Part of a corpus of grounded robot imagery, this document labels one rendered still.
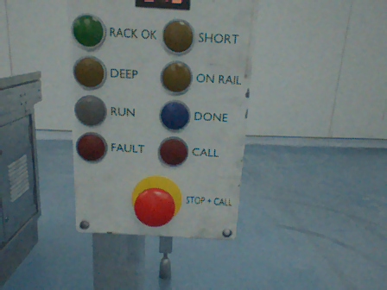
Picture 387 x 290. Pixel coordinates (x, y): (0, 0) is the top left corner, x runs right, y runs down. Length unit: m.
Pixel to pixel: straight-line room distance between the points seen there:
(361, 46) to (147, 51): 4.35
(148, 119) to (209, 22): 0.11
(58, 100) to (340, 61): 3.13
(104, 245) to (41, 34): 3.76
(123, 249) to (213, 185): 0.17
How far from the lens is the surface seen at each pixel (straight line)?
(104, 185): 0.38
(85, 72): 0.35
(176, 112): 0.34
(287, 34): 4.28
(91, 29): 0.35
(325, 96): 4.52
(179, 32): 0.34
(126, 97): 0.35
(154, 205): 0.35
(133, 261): 0.49
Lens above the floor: 1.10
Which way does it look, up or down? 16 degrees down
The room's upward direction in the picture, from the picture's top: 3 degrees clockwise
